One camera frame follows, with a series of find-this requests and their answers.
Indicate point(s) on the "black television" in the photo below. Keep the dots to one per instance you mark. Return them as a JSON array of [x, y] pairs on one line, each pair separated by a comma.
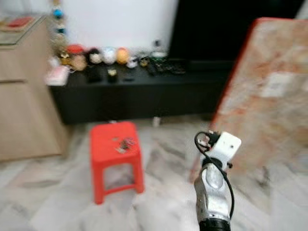
[[211, 33]]

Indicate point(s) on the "tall gold blue trophy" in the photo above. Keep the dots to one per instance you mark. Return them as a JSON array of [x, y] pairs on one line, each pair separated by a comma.
[[58, 28]]

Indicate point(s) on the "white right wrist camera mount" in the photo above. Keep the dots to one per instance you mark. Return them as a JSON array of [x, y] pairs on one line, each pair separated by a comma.
[[226, 147]]

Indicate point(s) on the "small white toy figure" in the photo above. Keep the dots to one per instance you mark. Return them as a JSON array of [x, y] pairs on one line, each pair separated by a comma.
[[132, 62]]

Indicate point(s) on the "metal key bunch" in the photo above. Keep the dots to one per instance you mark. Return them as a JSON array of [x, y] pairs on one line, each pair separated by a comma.
[[124, 144]]

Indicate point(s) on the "red-capped figurine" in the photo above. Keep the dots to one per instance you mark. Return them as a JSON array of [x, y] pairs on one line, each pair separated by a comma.
[[76, 58]]

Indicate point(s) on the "white round figurine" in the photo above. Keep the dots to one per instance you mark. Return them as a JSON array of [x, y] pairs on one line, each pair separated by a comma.
[[109, 55]]

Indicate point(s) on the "small black gold case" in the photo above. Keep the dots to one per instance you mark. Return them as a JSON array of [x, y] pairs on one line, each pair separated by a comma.
[[112, 75]]

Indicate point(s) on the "light wooden cabinet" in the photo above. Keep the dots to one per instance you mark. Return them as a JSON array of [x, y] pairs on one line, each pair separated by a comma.
[[29, 106]]

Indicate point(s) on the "black-haired figurine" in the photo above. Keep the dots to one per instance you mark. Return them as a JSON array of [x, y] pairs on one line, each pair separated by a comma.
[[94, 57]]

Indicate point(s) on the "flat red box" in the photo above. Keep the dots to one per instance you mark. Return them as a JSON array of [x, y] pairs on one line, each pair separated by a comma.
[[20, 22]]

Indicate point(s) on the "black low tv bench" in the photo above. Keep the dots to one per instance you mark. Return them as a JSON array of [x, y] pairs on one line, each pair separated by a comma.
[[139, 98]]

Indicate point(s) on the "orange round figurine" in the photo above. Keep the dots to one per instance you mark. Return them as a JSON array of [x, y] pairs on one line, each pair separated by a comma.
[[122, 56]]

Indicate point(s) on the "black wallet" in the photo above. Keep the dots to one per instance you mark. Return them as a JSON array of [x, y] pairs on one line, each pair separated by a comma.
[[94, 74]]

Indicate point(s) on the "pink white tissue pack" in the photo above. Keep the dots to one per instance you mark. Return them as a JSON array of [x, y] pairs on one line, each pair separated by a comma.
[[58, 76]]

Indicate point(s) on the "black remote controls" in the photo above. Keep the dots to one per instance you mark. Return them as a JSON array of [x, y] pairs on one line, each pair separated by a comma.
[[166, 67]]

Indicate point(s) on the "marble pattern red-edged board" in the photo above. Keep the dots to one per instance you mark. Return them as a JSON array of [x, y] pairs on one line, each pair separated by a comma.
[[260, 125]]

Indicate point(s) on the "red plastic stool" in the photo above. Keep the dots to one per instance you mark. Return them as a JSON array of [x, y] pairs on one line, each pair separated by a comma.
[[113, 161]]

